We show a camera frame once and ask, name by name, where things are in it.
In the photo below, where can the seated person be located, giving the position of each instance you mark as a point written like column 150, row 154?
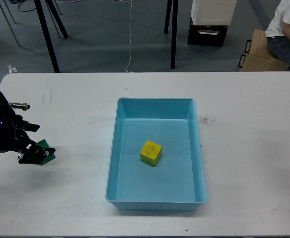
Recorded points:
column 278, row 33

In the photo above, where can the white appliance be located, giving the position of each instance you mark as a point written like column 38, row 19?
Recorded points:
column 212, row 12

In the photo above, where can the black table leg right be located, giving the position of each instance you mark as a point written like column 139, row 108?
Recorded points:
column 172, row 15

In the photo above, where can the light blue plastic bin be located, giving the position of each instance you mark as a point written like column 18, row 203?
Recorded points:
column 177, row 182

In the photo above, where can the black table leg left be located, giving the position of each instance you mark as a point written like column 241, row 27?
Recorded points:
column 45, row 30

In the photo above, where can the yellow wooden block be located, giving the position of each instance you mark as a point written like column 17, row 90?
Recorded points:
column 151, row 153

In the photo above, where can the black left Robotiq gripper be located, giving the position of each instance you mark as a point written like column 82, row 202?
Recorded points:
column 13, row 137

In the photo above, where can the green wooden block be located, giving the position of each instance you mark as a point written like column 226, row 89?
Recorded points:
column 44, row 152

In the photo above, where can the cardboard box with handles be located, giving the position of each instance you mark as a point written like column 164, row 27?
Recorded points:
column 257, row 56

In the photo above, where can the black table leg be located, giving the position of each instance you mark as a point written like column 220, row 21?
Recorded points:
column 172, row 15
column 45, row 30

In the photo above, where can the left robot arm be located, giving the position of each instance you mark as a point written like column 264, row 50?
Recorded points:
column 7, row 111

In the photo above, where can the black storage box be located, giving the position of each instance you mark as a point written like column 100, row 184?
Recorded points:
column 204, row 35

